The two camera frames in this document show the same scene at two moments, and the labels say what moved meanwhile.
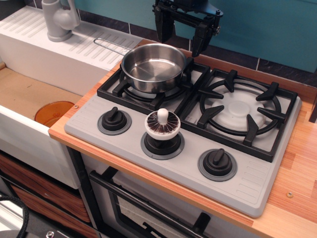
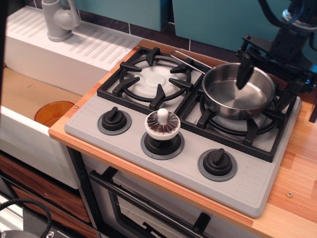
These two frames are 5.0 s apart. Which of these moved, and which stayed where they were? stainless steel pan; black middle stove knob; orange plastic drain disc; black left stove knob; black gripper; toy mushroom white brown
Moved: stainless steel pan; black gripper
Stayed: black middle stove knob; toy mushroom white brown; orange plastic drain disc; black left stove knob
